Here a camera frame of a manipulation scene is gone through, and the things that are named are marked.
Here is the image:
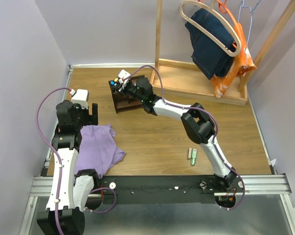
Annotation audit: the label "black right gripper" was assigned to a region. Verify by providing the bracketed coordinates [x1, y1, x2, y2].
[112, 81, 144, 103]

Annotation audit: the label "green stapler remover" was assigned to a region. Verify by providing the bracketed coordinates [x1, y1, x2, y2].
[190, 149, 197, 166]

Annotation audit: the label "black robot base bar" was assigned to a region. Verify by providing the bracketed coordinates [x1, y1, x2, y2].
[95, 175, 243, 205]

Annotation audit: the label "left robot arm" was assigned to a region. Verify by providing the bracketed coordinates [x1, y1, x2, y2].
[37, 99, 99, 235]

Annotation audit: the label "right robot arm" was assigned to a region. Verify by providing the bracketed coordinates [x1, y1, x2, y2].
[110, 77, 238, 192]

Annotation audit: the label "dark brown wooden desk organizer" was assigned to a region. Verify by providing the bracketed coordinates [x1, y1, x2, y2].
[109, 75, 153, 113]

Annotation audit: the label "wooden clothes rack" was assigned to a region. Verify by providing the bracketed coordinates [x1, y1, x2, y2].
[150, 0, 295, 106]

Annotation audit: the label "purple cloth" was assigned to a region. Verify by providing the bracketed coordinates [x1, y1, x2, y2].
[74, 124, 126, 179]

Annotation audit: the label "dark blue jeans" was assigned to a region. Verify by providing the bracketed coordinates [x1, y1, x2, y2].
[185, 8, 237, 80]

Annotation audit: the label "wooden clothes hanger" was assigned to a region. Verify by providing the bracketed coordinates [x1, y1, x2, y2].
[180, 0, 242, 57]

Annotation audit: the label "orange cloth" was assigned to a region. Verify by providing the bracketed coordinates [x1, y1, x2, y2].
[211, 23, 257, 98]

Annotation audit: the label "orange plastic hanger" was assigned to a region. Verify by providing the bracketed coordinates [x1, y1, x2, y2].
[200, 0, 240, 49]

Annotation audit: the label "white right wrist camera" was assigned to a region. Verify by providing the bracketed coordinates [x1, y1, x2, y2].
[118, 70, 131, 91]

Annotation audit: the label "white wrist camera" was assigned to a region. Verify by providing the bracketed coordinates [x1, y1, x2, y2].
[69, 89, 89, 109]
[118, 70, 131, 91]

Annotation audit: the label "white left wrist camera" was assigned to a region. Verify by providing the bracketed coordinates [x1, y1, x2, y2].
[69, 89, 89, 109]

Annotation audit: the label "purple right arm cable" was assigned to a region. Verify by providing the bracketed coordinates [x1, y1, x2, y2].
[124, 65, 246, 211]

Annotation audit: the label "blue wire hanger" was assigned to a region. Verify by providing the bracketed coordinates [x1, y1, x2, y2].
[237, 0, 262, 52]

